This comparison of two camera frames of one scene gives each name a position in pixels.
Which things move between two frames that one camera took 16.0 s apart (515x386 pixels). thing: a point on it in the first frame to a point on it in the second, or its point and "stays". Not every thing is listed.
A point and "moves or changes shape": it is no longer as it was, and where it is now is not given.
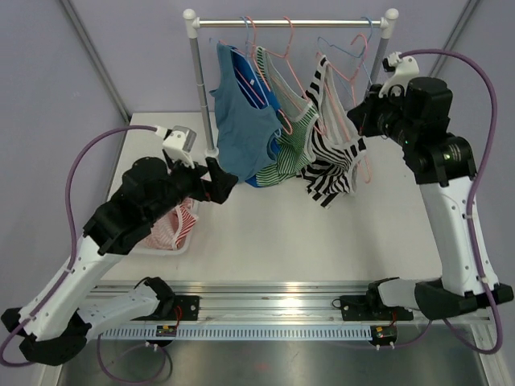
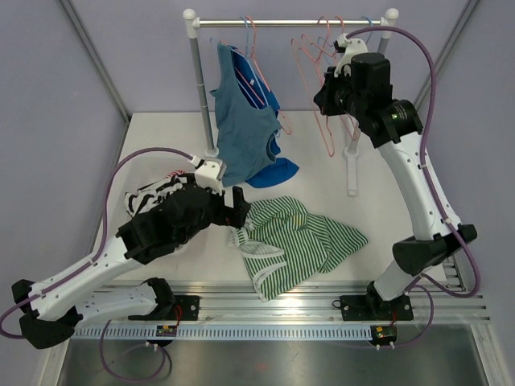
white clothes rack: (191, 23) stays
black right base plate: (370, 308) stays
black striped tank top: (337, 149) moves or changes shape
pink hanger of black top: (352, 85) to (331, 141)
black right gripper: (364, 114) to (331, 84)
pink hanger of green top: (264, 80) to (331, 153)
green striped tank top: (298, 119) to (282, 244)
